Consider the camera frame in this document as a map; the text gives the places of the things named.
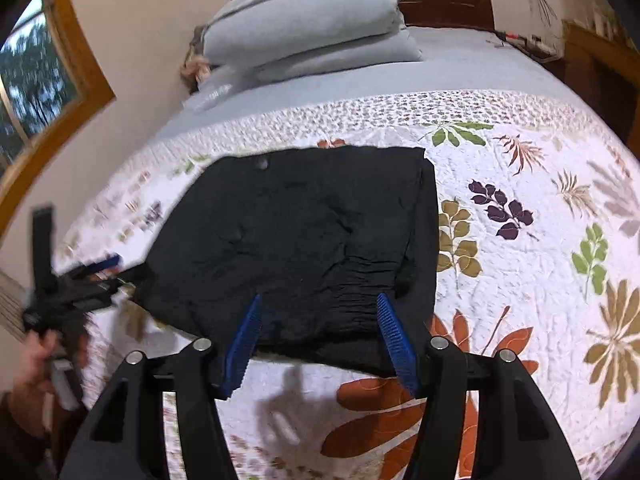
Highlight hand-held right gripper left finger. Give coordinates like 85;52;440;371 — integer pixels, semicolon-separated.
57;294;263;480

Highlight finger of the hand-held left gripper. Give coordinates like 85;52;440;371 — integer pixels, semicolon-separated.
97;265;152;297
64;254;124;282

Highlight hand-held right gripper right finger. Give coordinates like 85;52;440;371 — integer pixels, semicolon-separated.
376;292;583;480

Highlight black pants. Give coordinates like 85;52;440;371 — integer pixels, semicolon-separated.
132;146;440;378

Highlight person's left forearm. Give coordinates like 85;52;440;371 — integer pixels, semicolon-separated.
0;390;61;480

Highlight person's left hand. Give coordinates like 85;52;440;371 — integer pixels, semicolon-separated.
10;329;91;437

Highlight floral white quilt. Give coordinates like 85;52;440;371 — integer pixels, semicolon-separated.
50;89;640;480

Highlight wooden framed window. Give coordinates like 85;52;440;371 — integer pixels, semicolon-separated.
0;0;117;233

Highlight grey bed sheet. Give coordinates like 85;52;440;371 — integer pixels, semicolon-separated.
165;25;586;147

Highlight folded grey duvet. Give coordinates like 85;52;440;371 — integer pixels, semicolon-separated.
202;0;423;83

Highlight wooden desk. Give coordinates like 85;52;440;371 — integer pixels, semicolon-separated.
560;19;640;128

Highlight power strip with cables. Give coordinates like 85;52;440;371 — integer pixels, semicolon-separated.
492;30;561;61

